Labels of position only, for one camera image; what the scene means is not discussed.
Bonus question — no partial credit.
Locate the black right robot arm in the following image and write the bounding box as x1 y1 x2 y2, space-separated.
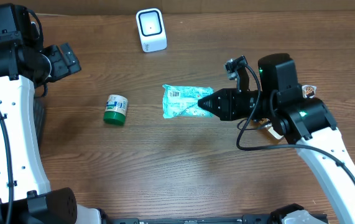
198 53 355 223

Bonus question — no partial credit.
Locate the teal snack packet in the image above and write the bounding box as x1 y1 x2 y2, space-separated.
162 84 214 119

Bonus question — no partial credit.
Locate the white barcode scanner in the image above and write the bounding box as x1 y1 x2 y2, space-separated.
136 8 167 53

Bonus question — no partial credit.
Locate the beige brown bag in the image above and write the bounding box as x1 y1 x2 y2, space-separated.
254 85 316 141

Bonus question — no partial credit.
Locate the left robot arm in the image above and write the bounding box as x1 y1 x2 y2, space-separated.
0 3 106 223

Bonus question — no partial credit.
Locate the green lid white jar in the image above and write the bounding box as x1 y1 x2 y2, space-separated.
103 95 128 126

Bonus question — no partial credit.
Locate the brown cardboard backdrop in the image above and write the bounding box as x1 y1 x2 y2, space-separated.
0 0 355 16

